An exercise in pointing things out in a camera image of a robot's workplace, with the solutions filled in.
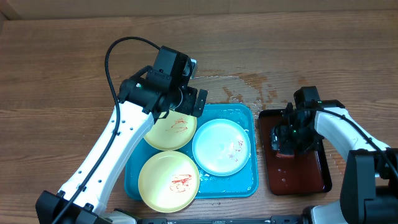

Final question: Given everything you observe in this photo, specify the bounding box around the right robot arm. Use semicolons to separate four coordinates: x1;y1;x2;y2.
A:
270;86;397;223

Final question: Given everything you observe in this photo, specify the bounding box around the light blue plate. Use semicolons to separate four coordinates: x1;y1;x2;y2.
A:
192;119;251;177

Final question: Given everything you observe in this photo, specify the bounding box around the yellow plate upper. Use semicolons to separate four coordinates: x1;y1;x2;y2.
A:
144;110;197;151

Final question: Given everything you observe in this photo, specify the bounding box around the yellow plate lower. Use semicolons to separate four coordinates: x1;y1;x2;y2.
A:
138;151;200;213

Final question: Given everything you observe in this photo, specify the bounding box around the blue plastic tray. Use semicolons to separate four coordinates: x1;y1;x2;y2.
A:
124;103;259;200

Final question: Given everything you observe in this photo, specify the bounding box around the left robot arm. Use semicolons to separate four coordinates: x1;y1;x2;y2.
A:
35;46;207;224

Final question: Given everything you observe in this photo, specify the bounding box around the dark red tray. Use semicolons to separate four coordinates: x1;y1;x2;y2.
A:
258;109;332;195

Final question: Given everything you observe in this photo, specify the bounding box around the red and black sponge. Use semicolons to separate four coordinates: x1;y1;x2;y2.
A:
275;151;295;159

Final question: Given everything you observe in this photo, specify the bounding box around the yellow plate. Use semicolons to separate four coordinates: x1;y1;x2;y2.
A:
138;151;200;213
144;110;197;151

